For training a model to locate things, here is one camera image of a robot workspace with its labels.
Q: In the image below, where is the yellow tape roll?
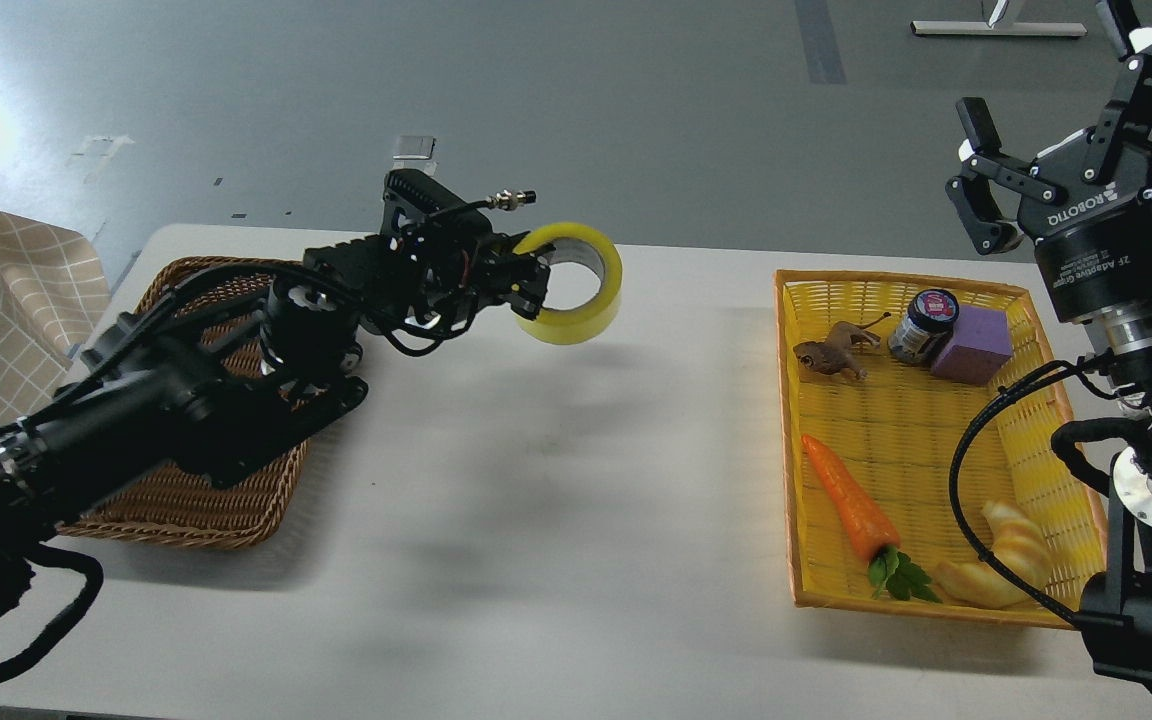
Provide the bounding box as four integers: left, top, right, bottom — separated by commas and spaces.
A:
515, 222, 623, 344

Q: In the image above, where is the yellow plastic basket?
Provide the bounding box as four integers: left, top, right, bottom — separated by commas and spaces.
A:
774, 270, 1107, 629

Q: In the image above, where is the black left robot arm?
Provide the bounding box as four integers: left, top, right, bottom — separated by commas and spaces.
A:
0, 169, 554, 683

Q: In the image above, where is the white stand base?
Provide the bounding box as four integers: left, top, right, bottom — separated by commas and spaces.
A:
909, 1, 1087, 38

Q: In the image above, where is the orange toy carrot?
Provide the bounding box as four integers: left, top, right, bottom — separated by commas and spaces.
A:
799, 433, 942, 602

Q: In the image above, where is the purple foam block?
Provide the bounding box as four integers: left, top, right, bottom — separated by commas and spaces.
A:
931, 305, 1014, 386

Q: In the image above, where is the brown toy animal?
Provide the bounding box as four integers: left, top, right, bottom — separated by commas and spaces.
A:
791, 313, 890, 381

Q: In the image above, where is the beige checkered cloth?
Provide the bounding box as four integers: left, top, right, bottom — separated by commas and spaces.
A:
0, 211, 109, 425

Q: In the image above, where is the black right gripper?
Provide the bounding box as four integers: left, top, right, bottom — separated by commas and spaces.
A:
946, 1, 1152, 323

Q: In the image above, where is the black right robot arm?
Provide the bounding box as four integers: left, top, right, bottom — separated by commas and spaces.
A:
946, 1, 1152, 694

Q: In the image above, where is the brown wicker basket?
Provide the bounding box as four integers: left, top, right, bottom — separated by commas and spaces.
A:
56, 256, 367, 550

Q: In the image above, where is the small dark jar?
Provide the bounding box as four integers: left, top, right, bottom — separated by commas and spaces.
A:
887, 288, 961, 366

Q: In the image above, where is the toy croissant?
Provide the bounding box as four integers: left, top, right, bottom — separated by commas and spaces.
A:
932, 498, 1053, 609

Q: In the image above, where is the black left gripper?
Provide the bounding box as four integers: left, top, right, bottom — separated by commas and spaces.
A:
376, 215, 558, 323

